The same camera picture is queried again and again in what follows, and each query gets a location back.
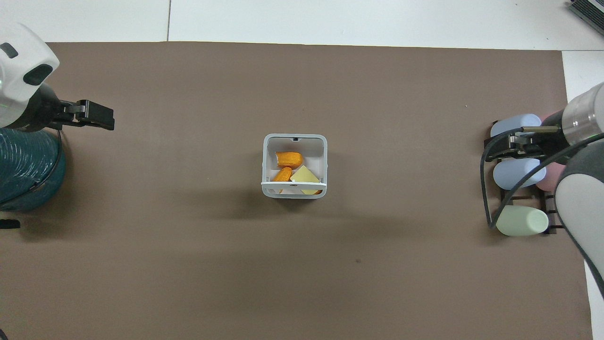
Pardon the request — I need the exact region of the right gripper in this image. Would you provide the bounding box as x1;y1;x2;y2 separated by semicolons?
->
532;111;570;153

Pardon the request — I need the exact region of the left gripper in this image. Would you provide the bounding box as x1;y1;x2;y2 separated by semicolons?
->
18;84;67;131

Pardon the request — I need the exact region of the small white trash can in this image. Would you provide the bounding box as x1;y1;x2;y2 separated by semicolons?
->
261;134;328;199

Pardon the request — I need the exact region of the pink cup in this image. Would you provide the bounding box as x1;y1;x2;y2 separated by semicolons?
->
536;162;568;192
539;110;564;127

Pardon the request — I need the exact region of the light blue cup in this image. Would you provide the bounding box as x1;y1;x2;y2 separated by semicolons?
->
490;114;542;139
493;158;547;191

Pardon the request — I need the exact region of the teal ribbed container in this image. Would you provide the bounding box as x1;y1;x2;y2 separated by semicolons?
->
0;127;66;212

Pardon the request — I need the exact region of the dark wooden cup rack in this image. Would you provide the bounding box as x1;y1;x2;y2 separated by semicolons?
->
484;122;567;236

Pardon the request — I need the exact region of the light green cup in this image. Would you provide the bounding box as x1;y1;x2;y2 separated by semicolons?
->
495;205;550;237

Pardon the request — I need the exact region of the grey ribbed device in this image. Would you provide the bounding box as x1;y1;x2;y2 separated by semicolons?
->
568;0;604;25

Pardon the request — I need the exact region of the orange food piece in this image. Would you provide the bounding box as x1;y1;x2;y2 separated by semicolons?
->
276;152;304;169
274;167;293;194

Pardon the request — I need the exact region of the yellow wedge block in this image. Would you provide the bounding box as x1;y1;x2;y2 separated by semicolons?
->
290;165;323;195

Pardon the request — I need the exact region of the black cable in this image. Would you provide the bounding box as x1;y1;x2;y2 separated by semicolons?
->
28;128;65;192
480;136;516;230

